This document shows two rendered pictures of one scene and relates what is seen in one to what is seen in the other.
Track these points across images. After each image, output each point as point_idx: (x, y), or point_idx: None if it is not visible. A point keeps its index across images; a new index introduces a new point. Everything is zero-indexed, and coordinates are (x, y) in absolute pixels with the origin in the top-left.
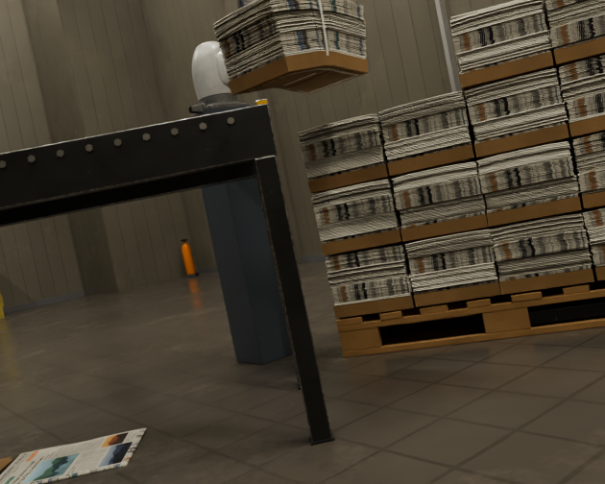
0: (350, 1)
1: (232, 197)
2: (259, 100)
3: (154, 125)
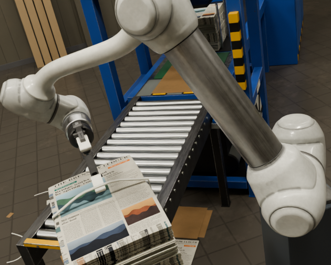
0: (61, 254)
1: (267, 264)
2: (25, 240)
3: (49, 203)
